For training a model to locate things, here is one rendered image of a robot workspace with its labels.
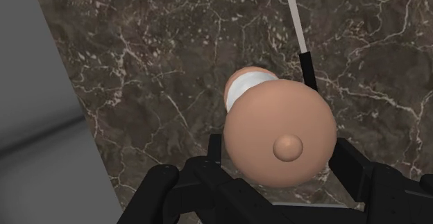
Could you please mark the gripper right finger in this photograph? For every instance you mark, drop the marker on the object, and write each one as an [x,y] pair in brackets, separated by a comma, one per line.
[382,186]

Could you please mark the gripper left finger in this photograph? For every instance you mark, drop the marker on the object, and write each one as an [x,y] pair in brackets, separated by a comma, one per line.
[203,179]

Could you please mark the tan wooden pepper mill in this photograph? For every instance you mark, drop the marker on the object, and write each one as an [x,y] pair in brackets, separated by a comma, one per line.
[277,128]

